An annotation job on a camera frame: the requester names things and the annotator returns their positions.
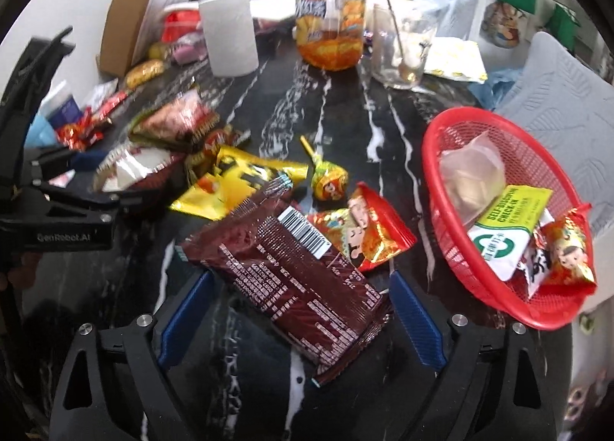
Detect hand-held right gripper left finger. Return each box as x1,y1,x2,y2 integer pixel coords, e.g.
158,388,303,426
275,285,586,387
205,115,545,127
48,271,216,441

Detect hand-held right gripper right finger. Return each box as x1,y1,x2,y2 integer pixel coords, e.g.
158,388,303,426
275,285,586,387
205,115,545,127
390,272,571,441

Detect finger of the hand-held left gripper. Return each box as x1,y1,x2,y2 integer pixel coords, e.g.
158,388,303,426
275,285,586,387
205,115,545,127
29,146,104,178
38,186,145,222

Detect white red snack packet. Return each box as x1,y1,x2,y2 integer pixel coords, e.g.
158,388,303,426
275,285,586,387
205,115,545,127
93,144,188,197

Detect red plastic basket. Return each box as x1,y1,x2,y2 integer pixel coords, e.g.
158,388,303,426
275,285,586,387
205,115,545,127
422,107,596,331

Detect red orange snack packet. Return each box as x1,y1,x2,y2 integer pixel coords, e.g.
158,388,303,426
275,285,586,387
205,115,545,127
307,182,418,274
540,208,598,291

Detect pink cookie snack bag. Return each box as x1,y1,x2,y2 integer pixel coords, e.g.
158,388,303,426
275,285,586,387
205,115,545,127
129,88,221,154

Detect brown snack packet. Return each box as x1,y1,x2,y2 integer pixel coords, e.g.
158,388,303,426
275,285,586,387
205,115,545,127
177,172,394,386

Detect silver white snack packet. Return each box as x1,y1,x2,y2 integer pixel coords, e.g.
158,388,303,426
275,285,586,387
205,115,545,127
520,211,557,300

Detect green white packet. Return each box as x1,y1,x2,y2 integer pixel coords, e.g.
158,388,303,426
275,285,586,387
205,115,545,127
467,184,553,281

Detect yellow snack packet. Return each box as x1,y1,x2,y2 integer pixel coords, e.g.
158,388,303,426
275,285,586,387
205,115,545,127
169,146,310,221

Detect clear plastic bag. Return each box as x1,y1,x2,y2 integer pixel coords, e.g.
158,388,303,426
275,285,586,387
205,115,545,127
439,130,508,231

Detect yellow lollipop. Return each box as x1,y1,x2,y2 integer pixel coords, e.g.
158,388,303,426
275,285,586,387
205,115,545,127
300,135,350,203

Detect person's left hand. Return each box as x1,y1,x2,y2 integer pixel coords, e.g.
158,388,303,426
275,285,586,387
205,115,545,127
0,253,44,293

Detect pile of red snack packets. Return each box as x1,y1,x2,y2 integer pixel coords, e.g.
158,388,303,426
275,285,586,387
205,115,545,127
55,91,130,151

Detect dark blue box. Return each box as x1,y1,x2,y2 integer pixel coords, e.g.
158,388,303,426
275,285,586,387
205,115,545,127
48,96,82,127

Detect small white packet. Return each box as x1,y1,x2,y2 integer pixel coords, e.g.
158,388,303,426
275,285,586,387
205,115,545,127
84,79,120,108

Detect golden snack bag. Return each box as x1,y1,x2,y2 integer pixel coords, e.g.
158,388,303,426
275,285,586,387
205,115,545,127
125,59,166,88

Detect small red snack packet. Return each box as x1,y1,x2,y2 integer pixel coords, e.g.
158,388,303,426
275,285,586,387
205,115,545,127
204,127,251,153

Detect large cardboard box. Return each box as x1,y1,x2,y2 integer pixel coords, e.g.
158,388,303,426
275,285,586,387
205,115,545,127
97,0,214,78

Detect clear zip bag red contents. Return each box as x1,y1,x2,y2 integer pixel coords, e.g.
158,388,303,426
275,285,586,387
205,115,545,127
160,2,202,46

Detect paper towel roll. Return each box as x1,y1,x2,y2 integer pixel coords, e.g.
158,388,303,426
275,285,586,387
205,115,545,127
198,0,260,78

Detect blue cloth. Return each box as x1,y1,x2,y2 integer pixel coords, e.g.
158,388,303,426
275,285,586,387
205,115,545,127
470,68,523,108

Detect glass cup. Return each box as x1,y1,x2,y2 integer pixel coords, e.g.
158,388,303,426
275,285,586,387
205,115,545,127
371,4,438,89

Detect grey quilted cushion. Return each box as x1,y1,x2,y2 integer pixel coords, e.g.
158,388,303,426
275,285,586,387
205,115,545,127
494,31,605,240

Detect yellow white packet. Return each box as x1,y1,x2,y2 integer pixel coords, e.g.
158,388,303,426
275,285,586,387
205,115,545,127
424,37,489,84

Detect metal spoon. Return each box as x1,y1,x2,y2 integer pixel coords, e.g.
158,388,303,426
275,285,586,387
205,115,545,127
384,0,417,82

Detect iced tea bottle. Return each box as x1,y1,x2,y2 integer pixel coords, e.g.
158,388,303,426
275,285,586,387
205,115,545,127
294,0,368,71

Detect cartoon print bag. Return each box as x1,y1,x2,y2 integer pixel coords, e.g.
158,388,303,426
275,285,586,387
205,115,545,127
481,0,531,49

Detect green tote bag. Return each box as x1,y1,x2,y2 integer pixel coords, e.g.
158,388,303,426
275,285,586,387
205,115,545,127
547,4,582,51

